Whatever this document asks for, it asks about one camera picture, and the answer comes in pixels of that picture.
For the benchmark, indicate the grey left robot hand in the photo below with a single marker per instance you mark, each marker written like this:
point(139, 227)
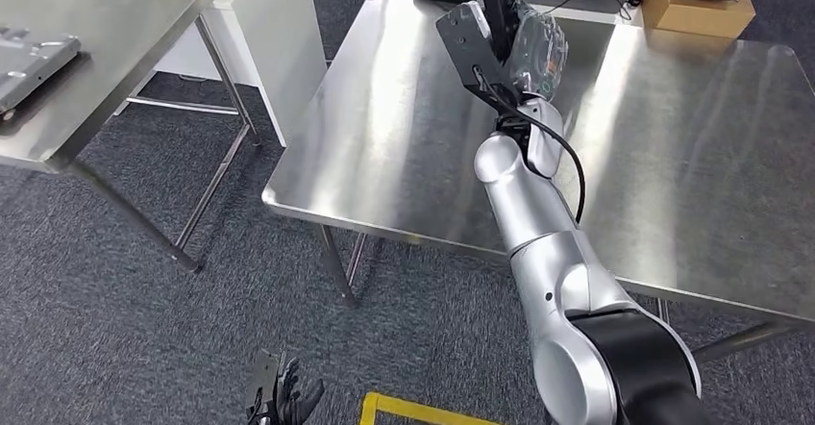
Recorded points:
point(296, 403)

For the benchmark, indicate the black plastic plate frame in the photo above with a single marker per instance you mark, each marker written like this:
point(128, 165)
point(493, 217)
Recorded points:
point(496, 2)

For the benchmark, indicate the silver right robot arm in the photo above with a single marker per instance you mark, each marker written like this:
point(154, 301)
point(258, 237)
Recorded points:
point(560, 269)

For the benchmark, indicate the steel workbench table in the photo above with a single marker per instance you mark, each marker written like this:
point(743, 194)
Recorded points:
point(414, 123)

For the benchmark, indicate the grey metal panel part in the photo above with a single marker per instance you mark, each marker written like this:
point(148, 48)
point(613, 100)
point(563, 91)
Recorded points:
point(32, 68)

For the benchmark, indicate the cardboard box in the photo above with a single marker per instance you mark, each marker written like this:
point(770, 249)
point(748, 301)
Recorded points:
point(694, 14)

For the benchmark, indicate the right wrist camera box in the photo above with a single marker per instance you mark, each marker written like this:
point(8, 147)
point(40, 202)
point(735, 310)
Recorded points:
point(468, 52)

